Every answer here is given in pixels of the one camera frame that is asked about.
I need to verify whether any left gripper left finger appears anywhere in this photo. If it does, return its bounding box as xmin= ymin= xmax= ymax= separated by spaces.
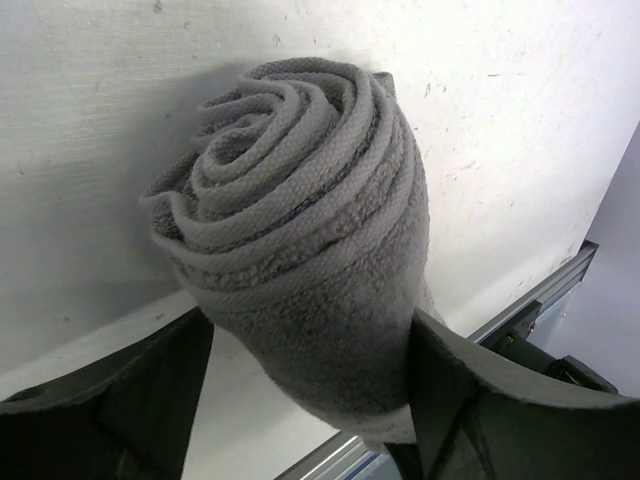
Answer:
xmin=1 ymin=308 xmax=214 ymax=480

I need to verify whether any aluminium mounting rail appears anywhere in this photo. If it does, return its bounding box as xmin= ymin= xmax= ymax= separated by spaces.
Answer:
xmin=278 ymin=241 xmax=598 ymax=479

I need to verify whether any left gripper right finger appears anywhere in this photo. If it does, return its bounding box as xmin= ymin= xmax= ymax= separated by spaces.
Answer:
xmin=387 ymin=311 xmax=639 ymax=479

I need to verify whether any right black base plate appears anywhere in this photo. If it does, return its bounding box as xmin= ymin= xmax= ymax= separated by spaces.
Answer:
xmin=480 ymin=300 xmax=618 ymax=394

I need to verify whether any grey towel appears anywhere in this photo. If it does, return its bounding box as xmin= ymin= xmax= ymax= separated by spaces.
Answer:
xmin=141 ymin=57 xmax=432 ymax=447

